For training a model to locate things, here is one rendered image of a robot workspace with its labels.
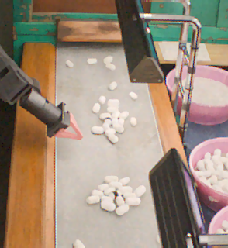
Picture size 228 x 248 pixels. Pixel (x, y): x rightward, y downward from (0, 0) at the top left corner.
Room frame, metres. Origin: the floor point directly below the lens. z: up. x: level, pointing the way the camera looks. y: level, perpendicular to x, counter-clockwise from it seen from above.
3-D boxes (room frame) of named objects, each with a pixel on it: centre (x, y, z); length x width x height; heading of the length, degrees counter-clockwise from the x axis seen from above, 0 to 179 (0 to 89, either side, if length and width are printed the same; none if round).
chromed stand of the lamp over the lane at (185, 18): (1.56, -0.07, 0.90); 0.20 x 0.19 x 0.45; 8
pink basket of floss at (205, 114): (1.77, -0.24, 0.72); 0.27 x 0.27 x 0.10
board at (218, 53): (1.98, -0.21, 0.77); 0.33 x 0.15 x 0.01; 98
